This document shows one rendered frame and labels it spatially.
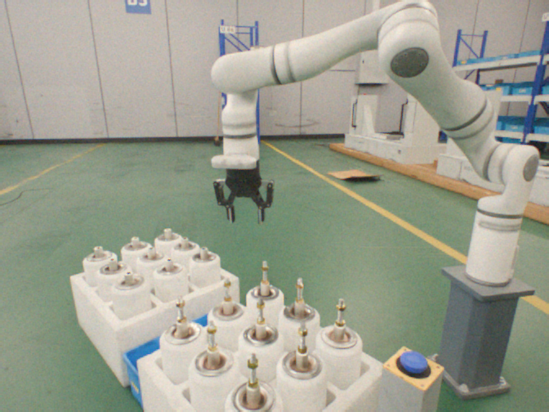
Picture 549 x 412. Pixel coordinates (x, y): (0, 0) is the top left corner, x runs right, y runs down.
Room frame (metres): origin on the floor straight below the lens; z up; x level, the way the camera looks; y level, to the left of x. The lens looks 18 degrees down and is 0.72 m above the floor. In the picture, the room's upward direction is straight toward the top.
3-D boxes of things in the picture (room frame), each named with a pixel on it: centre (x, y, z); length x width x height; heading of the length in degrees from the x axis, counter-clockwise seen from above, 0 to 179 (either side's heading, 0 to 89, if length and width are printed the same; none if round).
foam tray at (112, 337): (1.02, 0.39, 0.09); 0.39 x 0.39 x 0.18; 44
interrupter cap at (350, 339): (0.62, -0.14, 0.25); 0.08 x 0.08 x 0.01
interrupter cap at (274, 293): (0.80, 0.02, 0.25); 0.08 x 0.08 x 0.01
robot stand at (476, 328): (0.79, -0.53, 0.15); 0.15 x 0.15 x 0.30; 12
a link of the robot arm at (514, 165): (0.79, -0.53, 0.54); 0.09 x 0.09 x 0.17; 30
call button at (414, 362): (0.47, -0.23, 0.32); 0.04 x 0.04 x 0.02
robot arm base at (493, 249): (0.79, -0.53, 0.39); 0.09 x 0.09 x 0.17; 12
